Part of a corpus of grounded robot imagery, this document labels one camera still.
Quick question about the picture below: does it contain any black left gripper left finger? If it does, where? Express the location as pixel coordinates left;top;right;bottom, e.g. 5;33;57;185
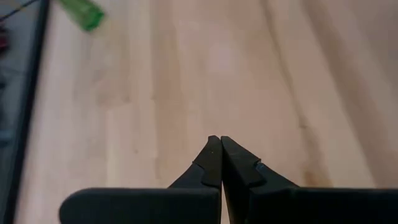
58;135;223;224

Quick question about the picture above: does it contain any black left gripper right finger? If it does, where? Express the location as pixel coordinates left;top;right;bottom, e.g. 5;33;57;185
221;136;398;224

